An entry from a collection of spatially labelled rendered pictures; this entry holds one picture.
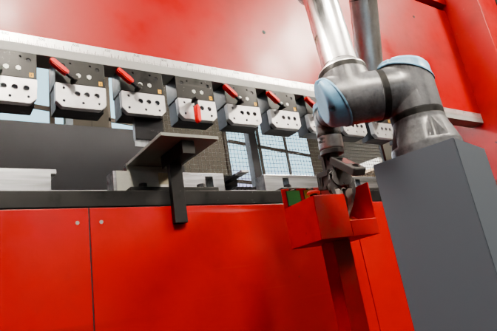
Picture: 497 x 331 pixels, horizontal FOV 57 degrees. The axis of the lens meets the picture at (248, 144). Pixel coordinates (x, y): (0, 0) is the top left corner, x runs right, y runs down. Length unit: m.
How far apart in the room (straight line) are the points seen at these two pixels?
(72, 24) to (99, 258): 0.76
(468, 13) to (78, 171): 2.51
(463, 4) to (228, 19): 1.84
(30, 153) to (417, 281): 1.49
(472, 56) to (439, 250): 2.36
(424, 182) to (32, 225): 0.89
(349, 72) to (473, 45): 2.23
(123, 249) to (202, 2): 1.06
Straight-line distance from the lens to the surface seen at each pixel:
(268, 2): 2.16
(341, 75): 1.06
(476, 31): 3.27
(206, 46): 1.81
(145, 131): 1.56
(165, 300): 1.30
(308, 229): 1.29
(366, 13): 1.34
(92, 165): 2.02
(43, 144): 2.00
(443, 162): 0.97
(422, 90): 1.07
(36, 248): 1.22
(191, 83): 1.68
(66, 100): 1.48
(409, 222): 1.00
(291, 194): 1.41
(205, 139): 1.32
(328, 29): 1.16
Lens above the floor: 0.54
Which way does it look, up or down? 18 degrees up
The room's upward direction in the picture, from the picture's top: 9 degrees counter-clockwise
